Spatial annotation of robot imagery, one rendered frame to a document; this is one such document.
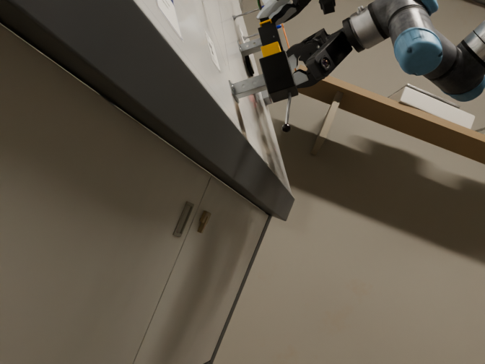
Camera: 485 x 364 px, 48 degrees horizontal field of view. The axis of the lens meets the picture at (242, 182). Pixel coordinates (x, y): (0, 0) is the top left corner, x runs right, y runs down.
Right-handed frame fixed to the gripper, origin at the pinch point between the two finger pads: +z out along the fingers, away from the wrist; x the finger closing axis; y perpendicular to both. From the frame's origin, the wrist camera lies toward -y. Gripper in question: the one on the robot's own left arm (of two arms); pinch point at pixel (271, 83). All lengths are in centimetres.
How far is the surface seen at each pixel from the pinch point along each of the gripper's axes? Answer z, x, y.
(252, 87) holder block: -7.4, 6.1, -28.1
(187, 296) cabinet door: 21.1, -19.3, -38.0
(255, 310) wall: 108, -117, 96
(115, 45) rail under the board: -17, 22, -70
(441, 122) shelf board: -12, -73, 120
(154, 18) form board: -17, 22, -61
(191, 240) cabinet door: 11.5, -8.9, -39.8
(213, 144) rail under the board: -6.3, 5.4, -47.3
